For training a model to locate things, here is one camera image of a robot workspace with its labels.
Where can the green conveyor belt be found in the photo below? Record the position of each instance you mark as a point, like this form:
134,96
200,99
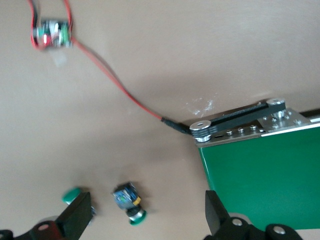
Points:
262,175

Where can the green push button switch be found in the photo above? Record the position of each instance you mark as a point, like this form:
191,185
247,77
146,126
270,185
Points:
71,195
125,197

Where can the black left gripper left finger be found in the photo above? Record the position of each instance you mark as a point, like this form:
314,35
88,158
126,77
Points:
75,215

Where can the small circuit board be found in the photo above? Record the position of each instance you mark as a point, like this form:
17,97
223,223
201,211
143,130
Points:
53,33

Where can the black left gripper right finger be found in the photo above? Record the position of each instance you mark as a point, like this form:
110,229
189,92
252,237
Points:
216,212

